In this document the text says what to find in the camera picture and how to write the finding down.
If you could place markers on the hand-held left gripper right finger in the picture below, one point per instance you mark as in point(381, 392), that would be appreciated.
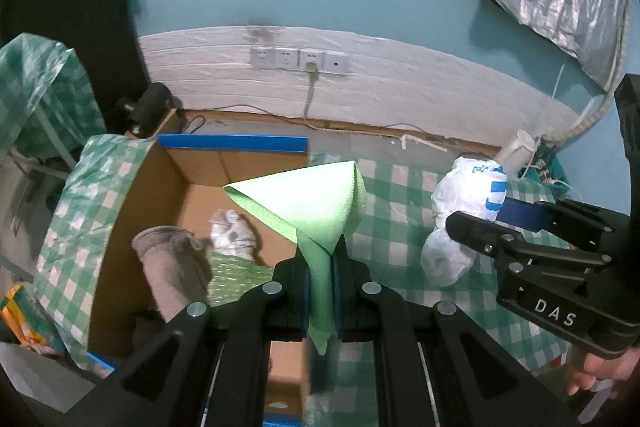
point(339, 297)

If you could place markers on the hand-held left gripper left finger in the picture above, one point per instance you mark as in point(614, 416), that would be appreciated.
point(304, 297)

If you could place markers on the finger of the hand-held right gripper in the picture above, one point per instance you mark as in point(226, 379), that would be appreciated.
point(480, 232)
point(522, 214)

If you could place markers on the white plastic bag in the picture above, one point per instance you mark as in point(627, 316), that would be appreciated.
point(450, 217)

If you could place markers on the light green cloth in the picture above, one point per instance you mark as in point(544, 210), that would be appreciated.
point(310, 202)

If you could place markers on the grey sock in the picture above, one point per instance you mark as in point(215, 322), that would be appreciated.
point(170, 267)

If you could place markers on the blue-edged cardboard box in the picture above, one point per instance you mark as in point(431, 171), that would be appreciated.
point(210, 167)

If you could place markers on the person's right hand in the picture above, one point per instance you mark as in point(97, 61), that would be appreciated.
point(600, 369)

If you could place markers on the white cylindrical container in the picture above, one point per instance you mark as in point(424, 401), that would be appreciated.
point(517, 152)

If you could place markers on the green dotted cloth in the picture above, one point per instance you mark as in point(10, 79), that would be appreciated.
point(235, 279)

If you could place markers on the green checkered tablecloth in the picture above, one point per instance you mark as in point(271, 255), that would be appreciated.
point(400, 207)

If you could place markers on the white grey crumpled cloth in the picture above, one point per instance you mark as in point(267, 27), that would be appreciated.
point(232, 234)

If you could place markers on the orange green snack packet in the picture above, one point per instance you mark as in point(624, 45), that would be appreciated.
point(22, 314)

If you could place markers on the green checkered plastic cover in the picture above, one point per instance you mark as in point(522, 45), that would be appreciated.
point(35, 82)

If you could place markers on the white plastic wall covering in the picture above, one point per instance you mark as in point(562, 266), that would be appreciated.
point(425, 87)

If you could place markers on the white wall socket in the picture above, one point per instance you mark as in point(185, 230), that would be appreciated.
point(262, 58)
point(336, 63)
point(286, 59)
point(311, 57)

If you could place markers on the black camera device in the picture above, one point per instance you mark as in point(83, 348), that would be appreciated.
point(147, 107)

